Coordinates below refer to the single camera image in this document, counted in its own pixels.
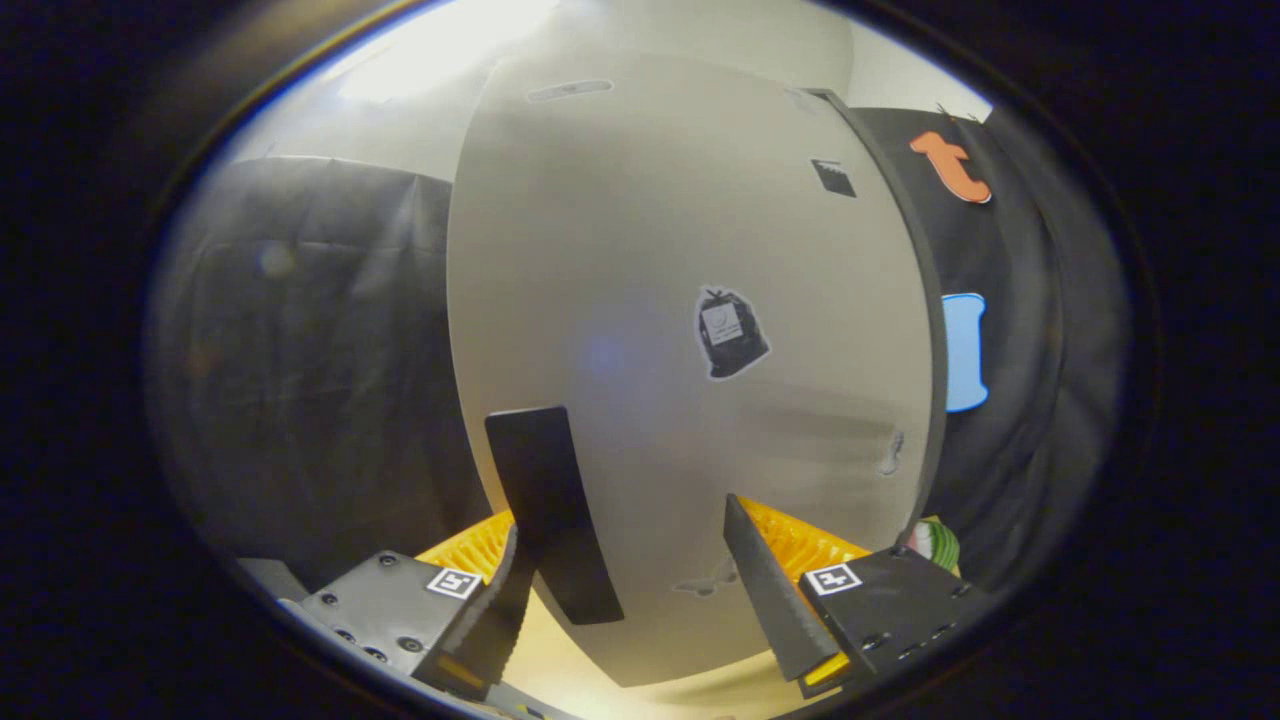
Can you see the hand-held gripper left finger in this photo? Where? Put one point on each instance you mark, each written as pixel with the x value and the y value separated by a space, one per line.
pixel 490 620

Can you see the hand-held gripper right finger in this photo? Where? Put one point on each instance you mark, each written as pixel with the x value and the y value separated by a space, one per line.
pixel 770 600

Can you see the grey and white shoe cabinet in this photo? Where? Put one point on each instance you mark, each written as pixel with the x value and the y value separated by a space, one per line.
pixel 925 300

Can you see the white shoe cabinet door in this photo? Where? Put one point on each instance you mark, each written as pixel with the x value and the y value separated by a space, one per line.
pixel 620 250

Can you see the green red striped object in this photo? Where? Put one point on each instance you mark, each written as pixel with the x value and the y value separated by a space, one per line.
pixel 940 545

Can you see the black backdrop cloth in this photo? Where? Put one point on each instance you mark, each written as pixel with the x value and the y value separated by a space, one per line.
pixel 300 350

